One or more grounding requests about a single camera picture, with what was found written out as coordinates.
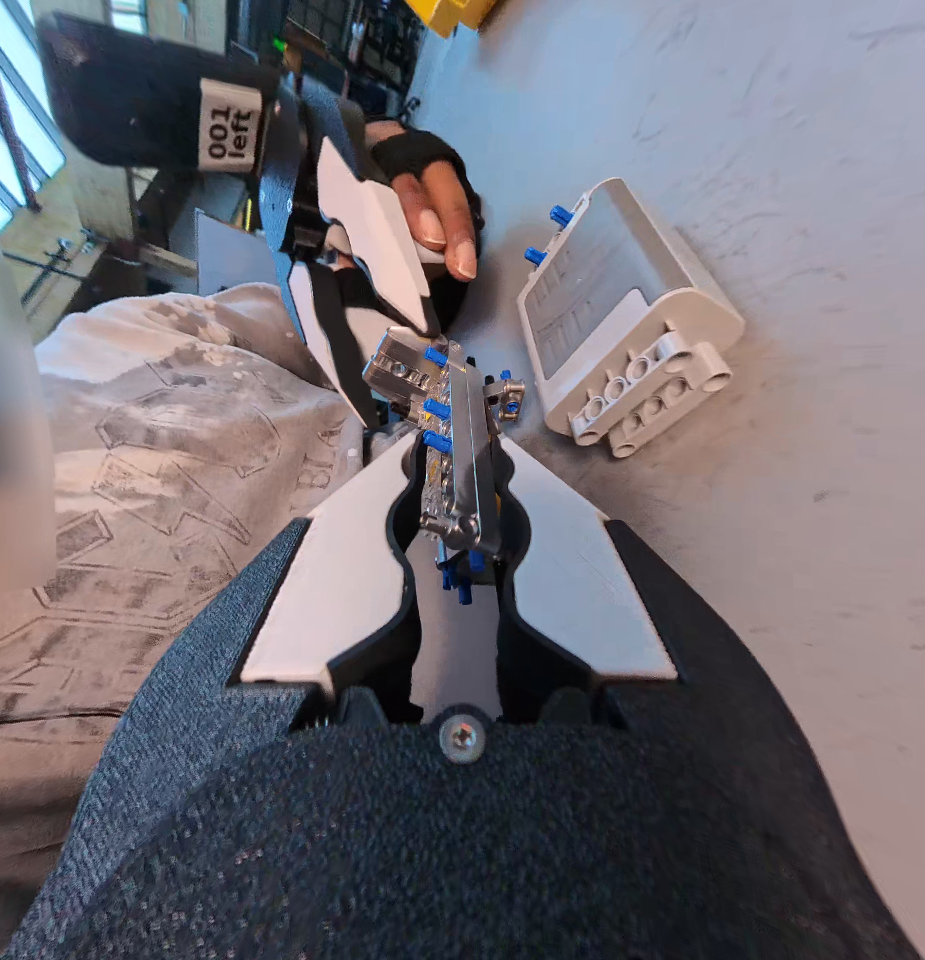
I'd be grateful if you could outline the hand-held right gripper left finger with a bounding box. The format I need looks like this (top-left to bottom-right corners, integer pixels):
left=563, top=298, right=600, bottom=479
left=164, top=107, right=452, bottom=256
left=238, top=435, right=425, bottom=721

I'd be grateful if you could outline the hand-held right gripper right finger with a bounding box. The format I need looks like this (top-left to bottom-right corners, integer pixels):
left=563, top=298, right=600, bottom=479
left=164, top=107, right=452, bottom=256
left=497, top=435, right=680, bottom=724

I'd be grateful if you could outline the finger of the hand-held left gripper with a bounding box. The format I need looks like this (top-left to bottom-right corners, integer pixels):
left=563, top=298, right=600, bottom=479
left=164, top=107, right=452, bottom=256
left=314, top=135, right=449, bottom=336
left=289, top=260, right=383, bottom=432

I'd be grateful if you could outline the grey transparent engine model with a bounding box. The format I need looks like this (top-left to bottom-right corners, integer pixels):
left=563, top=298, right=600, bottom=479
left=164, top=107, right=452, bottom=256
left=361, top=330, right=528, bottom=606

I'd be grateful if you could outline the grey battery box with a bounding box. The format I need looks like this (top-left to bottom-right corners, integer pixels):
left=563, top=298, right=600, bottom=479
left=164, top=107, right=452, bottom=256
left=515, top=177, right=746, bottom=460

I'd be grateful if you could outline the grey desk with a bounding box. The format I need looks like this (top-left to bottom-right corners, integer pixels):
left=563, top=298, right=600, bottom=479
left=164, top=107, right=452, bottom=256
left=403, top=0, right=925, bottom=960

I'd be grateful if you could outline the person's left hand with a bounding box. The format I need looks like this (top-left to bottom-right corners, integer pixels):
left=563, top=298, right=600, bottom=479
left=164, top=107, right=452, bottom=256
left=362, top=125, right=486, bottom=286

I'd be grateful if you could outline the yellow plastic bin with parts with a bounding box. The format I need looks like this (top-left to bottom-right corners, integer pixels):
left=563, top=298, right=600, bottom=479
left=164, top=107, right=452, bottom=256
left=407, top=0, right=501, bottom=39

